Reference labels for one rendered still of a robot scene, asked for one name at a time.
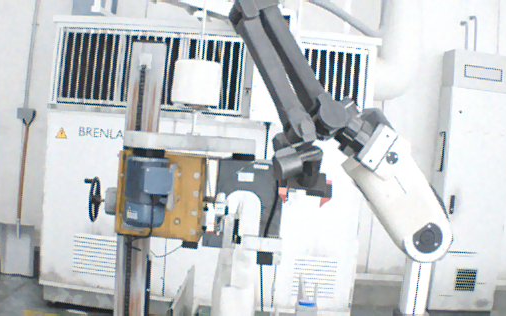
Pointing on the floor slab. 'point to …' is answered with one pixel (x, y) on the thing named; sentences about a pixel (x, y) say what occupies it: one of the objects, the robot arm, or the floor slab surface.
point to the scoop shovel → (10, 261)
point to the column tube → (131, 150)
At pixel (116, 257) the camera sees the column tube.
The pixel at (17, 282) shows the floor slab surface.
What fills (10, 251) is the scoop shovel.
